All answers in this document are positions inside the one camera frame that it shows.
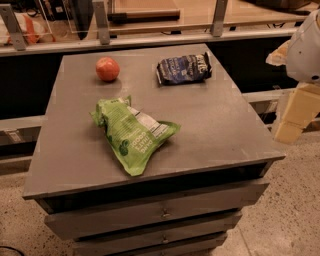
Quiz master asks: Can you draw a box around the grey drawer cabinet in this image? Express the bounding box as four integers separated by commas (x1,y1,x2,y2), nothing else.
23,44,282,256

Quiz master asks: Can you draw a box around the grey metal rail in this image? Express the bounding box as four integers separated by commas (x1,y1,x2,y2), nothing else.
0,28,296,57

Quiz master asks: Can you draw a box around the orange white bag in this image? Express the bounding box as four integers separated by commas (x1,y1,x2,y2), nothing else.
0,13,47,45

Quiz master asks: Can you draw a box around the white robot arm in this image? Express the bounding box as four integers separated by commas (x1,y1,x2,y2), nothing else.
266,9,320,144

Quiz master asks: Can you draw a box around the left metal bracket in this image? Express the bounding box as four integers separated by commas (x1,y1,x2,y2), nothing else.
0,4,27,51

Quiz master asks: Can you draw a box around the middle drawer front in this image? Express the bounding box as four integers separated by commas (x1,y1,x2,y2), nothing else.
72,210,243,256

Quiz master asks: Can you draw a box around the bottom drawer front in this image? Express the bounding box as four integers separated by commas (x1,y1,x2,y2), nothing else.
111,232,227,256

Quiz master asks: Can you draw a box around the top drawer front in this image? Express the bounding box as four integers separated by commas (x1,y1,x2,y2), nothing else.
45,178,268,240

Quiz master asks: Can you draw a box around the red apple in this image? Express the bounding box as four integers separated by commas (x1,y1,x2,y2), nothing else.
96,57,120,82

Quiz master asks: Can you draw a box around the metal bracket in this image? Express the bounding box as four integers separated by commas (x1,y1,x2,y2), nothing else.
0,4,27,51
210,0,228,37
92,0,110,45

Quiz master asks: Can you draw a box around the drawer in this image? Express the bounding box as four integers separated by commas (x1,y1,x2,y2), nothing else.
45,178,268,240
111,232,227,256
72,210,243,256

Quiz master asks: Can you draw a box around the blue chip bag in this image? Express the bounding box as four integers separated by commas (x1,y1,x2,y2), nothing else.
156,52,212,86

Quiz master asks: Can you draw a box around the black wooden handled tool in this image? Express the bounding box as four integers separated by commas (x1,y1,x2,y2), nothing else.
108,9,180,24

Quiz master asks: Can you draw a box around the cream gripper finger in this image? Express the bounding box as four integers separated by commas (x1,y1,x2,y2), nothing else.
274,82,320,144
266,40,290,66

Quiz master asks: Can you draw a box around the green chip bag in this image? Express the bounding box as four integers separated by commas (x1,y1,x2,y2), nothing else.
90,96,180,176

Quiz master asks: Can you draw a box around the middle metal bracket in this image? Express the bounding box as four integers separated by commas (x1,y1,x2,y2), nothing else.
92,0,110,45

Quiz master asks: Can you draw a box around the right metal bracket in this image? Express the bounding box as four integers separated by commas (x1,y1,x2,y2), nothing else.
210,0,228,37

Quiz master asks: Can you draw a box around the black floor cable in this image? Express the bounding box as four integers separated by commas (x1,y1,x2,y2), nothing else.
0,245,26,256

